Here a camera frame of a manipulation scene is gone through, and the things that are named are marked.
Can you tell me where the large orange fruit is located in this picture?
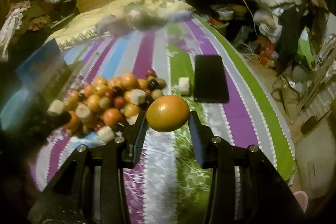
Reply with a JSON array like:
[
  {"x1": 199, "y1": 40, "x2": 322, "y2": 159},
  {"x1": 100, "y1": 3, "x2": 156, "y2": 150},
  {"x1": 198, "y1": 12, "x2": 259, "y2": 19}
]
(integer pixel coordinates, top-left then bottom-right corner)
[{"x1": 146, "y1": 95, "x2": 190, "y2": 132}]

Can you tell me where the orange centre of pile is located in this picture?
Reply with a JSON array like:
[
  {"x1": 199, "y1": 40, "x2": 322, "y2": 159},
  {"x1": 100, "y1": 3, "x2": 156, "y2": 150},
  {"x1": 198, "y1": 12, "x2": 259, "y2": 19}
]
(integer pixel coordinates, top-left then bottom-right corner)
[{"x1": 102, "y1": 108, "x2": 124, "y2": 127}]

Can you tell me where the white cube left of pile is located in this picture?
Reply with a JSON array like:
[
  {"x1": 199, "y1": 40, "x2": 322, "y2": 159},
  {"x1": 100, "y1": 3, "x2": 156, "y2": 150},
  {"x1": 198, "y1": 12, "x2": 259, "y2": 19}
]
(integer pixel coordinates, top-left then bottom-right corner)
[{"x1": 75, "y1": 103, "x2": 93, "y2": 122}]

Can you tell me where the red round fruit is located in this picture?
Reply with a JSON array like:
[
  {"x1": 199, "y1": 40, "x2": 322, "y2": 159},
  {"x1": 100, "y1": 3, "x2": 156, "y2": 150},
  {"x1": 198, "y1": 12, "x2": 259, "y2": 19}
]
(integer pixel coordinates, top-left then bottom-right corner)
[{"x1": 113, "y1": 96, "x2": 127, "y2": 110}]

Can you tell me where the striped floral bed sheet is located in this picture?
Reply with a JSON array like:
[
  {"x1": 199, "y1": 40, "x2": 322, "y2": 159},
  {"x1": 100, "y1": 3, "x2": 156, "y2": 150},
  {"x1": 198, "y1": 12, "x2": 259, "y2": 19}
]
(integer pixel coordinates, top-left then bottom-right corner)
[{"x1": 1, "y1": 16, "x2": 301, "y2": 223}]

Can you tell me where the white cube centre pile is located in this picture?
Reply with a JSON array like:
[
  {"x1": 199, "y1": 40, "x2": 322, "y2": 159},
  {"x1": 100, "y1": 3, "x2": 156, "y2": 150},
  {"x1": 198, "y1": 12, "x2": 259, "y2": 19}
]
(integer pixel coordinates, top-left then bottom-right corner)
[{"x1": 129, "y1": 89, "x2": 146, "y2": 106}]

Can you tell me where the blue cardboard box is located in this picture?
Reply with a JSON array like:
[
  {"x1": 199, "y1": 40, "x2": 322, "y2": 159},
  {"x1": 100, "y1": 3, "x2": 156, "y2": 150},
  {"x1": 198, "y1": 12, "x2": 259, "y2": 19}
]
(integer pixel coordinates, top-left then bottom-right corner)
[{"x1": 15, "y1": 39, "x2": 72, "y2": 97}]

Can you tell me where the black smartphone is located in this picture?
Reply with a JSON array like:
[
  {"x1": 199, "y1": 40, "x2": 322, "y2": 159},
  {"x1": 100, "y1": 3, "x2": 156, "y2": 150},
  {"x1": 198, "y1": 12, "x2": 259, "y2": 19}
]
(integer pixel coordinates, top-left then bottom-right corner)
[{"x1": 193, "y1": 55, "x2": 230, "y2": 103}]

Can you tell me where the white cube near phone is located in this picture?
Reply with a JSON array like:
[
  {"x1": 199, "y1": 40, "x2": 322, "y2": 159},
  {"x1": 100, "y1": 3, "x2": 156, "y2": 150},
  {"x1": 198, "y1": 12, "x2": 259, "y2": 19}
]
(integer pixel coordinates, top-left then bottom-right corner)
[{"x1": 178, "y1": 77, "x2": 190, "y2": 96}]

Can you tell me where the white cloth on left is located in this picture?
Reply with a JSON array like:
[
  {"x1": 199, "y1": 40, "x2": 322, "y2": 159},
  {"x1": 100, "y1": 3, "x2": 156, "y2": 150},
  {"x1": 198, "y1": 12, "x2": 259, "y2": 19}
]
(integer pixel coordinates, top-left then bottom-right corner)
[{"x1": 1, "y1": 8, "x2": 27, "y2": 63}]

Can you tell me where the cream quilted blanket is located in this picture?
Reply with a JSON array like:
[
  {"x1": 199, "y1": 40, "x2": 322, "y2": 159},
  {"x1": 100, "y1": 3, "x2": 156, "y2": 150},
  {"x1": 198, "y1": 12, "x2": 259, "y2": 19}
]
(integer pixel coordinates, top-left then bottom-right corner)
[{"x1": 46, "y1": 0, "x2": 194, "y2": 50}]

